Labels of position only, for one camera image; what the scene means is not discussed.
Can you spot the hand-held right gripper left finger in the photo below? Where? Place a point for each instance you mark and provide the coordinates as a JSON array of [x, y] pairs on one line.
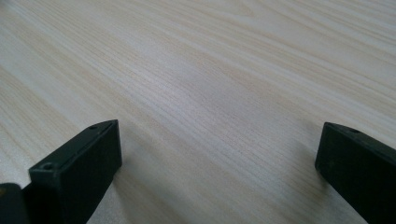
[[77, 174]]

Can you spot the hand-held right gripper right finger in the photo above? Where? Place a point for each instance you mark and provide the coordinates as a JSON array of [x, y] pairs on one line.
[[358, 168]]

